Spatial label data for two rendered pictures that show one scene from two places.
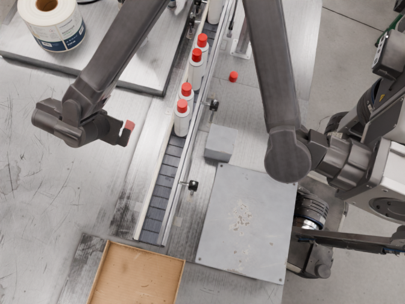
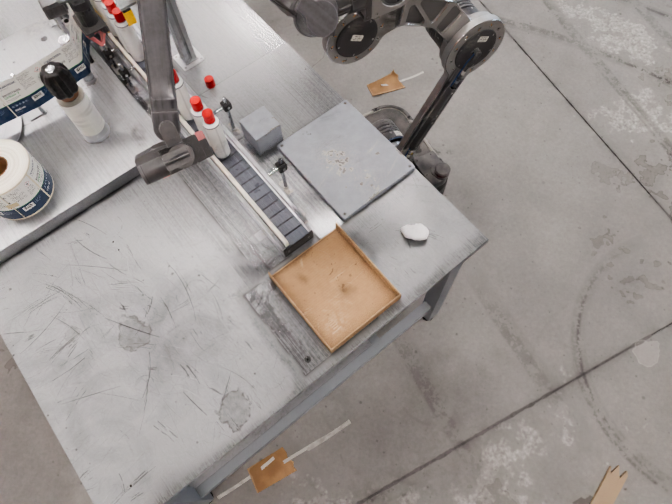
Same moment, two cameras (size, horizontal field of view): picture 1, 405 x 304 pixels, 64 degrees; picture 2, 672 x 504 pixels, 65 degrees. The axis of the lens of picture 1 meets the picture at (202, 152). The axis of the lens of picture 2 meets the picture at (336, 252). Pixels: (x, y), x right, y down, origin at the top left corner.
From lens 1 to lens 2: 78 cm
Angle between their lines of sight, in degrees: 14
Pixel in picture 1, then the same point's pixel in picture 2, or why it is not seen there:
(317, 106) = not seen: hidden behind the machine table
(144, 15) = (161, 12)
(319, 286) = (458, 198)
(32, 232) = (206, 338)
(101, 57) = (156, 71)
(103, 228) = (255, 276)
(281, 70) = not seen: outside the picture
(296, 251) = not seen: hidden behind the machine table
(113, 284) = (309, 295)
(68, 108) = (165, 129)
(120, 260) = (293, 278)
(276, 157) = (313, 21)
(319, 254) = (426, 164)
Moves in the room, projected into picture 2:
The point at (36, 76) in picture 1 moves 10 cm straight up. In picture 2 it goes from (47, 248) to (29, 234)
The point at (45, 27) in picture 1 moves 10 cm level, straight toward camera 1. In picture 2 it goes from (19, 184) to (52, 187)
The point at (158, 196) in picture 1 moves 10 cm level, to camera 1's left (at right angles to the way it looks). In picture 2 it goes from (265, 208) to (240, 228)
